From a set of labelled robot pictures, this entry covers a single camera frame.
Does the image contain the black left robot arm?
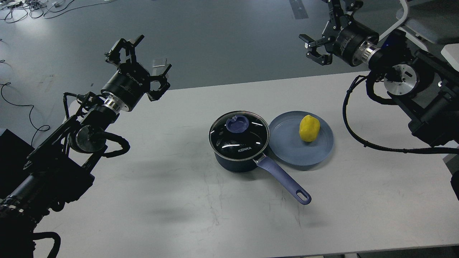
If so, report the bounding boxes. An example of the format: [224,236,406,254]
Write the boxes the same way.
[0,35,171,258]

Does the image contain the black cable on floor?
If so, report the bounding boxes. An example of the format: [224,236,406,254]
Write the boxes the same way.
[0,82,51,147]

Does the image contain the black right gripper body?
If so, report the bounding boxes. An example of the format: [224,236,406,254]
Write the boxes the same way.
[322,20,380,67]

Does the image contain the glass pot lid purple knob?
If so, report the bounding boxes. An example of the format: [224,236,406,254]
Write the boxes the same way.
[209,111,270,161]

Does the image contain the black box left edge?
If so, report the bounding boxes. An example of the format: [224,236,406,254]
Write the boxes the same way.
[0,128,34,199]

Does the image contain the tangled cables on floor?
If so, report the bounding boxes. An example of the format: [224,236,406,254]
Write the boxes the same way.
[0,0,117,24]

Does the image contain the white chair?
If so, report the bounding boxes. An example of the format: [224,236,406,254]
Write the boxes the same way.
[380,0,459,70]

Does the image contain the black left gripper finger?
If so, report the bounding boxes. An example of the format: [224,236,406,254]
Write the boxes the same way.
[104,35,145,67]
[146,64,172,102]

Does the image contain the yellow potato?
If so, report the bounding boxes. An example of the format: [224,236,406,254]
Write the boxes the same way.
[299,115,320,142]

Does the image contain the blue-grey round plate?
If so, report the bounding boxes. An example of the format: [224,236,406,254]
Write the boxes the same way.
[269,111,334,167]

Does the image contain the dark blue saucepan purple handle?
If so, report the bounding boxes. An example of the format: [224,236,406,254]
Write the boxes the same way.
[209,110,312,206]

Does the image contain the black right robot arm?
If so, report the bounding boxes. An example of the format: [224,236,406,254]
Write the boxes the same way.
[299,0,458,155]

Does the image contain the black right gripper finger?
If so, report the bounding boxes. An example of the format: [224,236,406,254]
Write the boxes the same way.
[299,34,335,66]
[326,0,363,29]

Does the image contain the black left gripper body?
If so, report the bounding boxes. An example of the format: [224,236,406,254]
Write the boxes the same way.
[101,63,150,111]

